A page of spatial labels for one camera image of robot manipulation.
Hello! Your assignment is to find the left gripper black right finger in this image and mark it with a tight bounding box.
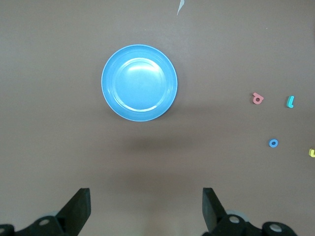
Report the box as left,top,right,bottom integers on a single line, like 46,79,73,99
202,187,299,236

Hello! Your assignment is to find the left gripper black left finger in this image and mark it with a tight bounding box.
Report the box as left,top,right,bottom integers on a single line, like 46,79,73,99
0,187,92,236

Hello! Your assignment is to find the pink foam letter p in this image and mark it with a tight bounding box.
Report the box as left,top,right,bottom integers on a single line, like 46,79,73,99
252,92,265,105

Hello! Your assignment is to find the blue plastic plate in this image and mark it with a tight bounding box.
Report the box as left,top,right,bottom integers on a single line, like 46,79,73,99
101,44,179,123

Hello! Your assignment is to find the small white paper scrap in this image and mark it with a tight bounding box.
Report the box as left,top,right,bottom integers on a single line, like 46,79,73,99
176,0,187,16

